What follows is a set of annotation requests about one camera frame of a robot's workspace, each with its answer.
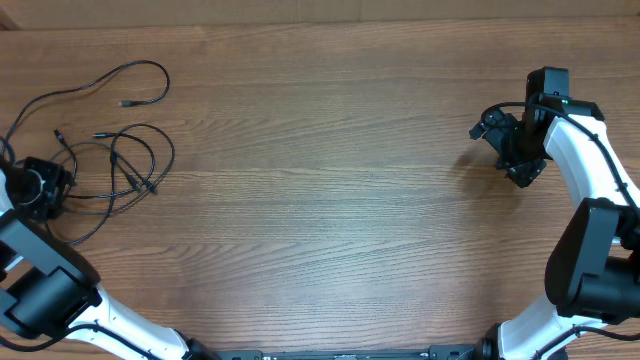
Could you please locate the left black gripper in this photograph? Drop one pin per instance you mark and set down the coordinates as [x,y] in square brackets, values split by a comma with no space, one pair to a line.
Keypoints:
[50,204]

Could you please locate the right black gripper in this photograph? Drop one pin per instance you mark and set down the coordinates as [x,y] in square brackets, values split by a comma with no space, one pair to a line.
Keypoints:
[523,170]

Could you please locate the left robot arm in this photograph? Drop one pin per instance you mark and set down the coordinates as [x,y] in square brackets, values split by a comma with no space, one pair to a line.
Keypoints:
[61,297]

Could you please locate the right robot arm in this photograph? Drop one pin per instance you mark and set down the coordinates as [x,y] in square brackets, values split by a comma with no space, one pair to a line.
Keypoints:
[592,275]

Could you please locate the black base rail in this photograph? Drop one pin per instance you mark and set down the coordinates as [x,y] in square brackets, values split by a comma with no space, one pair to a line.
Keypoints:
[433,352]

